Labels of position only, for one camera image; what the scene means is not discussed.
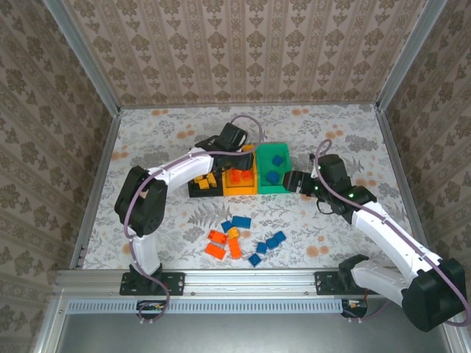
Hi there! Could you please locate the aluminium side frame rail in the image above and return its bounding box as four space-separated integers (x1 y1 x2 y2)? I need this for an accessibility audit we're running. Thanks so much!
69 108 124 271
375 106 431 254

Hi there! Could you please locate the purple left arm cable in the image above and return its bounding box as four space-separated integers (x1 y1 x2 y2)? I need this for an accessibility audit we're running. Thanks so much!
123 113 265 327

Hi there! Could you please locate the black plastic bin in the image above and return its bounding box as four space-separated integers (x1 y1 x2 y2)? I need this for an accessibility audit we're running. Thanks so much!
188 146 224 199

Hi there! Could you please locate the grey metal sheet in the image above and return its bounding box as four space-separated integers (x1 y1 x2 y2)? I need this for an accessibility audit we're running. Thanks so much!
54 312 456 353

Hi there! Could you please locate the black wire connector box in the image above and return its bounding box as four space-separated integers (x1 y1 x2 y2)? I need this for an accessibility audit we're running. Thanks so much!
340 298 369 318
135 299 169 320

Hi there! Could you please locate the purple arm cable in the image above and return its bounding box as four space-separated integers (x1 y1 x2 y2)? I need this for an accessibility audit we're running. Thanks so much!
314 138 470 328
123 113 265 327

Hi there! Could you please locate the white slotted cable duct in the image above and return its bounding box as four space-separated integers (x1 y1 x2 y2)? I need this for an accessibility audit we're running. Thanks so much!
65 298 349 315

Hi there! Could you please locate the floral table cover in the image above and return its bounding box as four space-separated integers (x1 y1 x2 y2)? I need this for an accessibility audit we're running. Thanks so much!
81 104 430 272

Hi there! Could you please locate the green plastic bin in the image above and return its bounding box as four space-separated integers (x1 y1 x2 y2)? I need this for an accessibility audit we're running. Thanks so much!
255 142 294 195

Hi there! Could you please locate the aluminium lower frame post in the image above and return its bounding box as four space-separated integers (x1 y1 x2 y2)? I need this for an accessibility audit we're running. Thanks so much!
31 292 69 353
441 319 471 353

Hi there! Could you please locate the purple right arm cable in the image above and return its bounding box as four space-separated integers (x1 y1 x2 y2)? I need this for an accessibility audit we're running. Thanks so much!
314 138 470 328

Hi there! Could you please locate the orange plastic bin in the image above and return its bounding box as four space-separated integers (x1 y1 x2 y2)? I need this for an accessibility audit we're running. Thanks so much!
220 143 261 196

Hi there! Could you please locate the aluminium front frame rail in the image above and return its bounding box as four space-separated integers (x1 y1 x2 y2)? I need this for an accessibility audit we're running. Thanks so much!
54 268 372 295

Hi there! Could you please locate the aluminium back frame rail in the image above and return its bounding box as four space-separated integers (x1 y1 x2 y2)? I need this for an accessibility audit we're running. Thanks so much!
118 101 380 110

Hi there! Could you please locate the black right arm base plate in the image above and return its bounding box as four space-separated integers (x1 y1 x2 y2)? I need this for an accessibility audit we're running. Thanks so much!
314 271 371 296

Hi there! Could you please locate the aluminium frame post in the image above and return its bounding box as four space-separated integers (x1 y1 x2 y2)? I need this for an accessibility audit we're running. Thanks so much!
375 0 448 111
31 292 69 353
441 319 471 353
42 0 122 115

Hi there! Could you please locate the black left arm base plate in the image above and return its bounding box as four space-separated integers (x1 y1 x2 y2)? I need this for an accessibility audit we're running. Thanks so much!
119 271 185 297

